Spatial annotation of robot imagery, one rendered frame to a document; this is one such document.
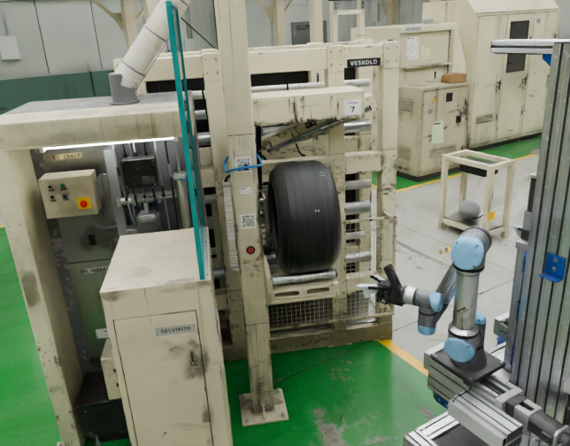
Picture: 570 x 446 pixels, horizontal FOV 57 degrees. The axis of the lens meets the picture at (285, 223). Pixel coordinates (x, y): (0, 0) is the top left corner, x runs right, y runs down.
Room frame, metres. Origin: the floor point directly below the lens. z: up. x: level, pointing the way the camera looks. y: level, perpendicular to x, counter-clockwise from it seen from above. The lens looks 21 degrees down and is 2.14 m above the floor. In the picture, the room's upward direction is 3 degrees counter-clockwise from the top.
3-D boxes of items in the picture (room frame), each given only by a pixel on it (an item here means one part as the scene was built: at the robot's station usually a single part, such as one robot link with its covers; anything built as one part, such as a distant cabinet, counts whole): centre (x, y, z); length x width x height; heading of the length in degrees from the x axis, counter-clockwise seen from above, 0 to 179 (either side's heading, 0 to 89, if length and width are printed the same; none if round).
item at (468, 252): (1.78, -0.69, 1.09); 0.15 x 0.12 x 0.55; 146
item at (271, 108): (2.86, -0.14, 1.71); 0.61 x 0.25 x 0.15; 98
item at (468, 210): (4.95, -1.93, 0.40); 0.60 x 0.35 x 0.80; 30
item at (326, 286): (2.41, -0.08, 0.84); 0.36 x 0.09 x 0.06; 98
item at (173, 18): (1.99, 0.35, 1.75); 0.55 x 0.02 x 0.95; 8
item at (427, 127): (7.19, -2.09, 0.62); 0.91 x 0.58 x 1.25; 120
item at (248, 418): (2.50, 0.19, 0.02); 0.27 x 0.27 x 0.04; 8
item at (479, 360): (1.90, -0.77, 0.77); 0.15 x 0.15 x 0.10
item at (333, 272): (2.41, -0.08, 0.90); 0.35 x 0.05 x 0.05; 98
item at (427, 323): (1.88, -0.58, 0.94); 0.11 x 0.08 x 0.11; 146
